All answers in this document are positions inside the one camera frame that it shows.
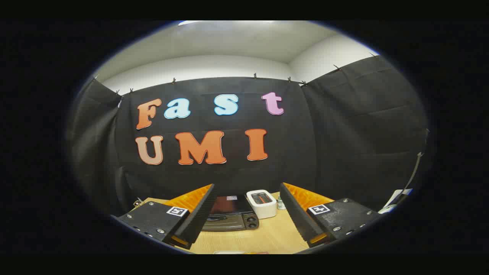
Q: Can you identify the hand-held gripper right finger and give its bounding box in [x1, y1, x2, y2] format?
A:
[279, 182, 382, 248]

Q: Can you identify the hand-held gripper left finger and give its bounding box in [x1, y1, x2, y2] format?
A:
[111, 183, 217, 251]

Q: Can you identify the black toaster oven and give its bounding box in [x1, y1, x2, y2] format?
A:
[202, 195, 260, 232]

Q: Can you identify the white pop-up toaster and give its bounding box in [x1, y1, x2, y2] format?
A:
[246, 189, 278, 220]

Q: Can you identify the white panel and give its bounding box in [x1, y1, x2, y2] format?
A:
[378, 188, 413, 214]

